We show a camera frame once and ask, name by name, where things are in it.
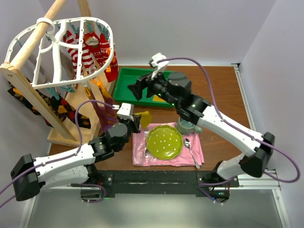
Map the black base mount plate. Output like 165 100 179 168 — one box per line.
90 170 238 202

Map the yellow monster sock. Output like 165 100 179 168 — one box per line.
135 111 152 129

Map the silver fork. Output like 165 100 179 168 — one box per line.
144 127 149 158

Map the wooden hanger stand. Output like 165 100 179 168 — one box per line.
0 0 97 146

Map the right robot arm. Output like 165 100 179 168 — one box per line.
128 72 275 187

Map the green plastic tray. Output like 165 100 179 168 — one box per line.
112 67 180 108

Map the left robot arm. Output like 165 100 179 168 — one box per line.
10 116 141 201

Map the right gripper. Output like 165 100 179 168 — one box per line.
128 66 181 108

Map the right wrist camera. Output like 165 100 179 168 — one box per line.
149 52 169 80

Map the white round sock hanger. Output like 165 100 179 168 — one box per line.
4 17 115 90

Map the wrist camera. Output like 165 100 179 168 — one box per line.
116 103 134 121
149 52 169 80

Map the green scalloped plate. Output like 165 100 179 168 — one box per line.
147 125 183 160

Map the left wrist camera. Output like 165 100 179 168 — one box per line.
116 103 134 121

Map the red patterned sock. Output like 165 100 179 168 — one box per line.
96 33 119 82

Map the red white striped sock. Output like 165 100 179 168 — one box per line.
63 30 98 76

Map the purple yellow striped sock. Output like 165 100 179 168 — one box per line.
92 102 118 133

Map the silver spoon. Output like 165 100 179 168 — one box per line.
184 138 200 169

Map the teal ceramic mug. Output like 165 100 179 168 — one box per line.
176 117 202 135

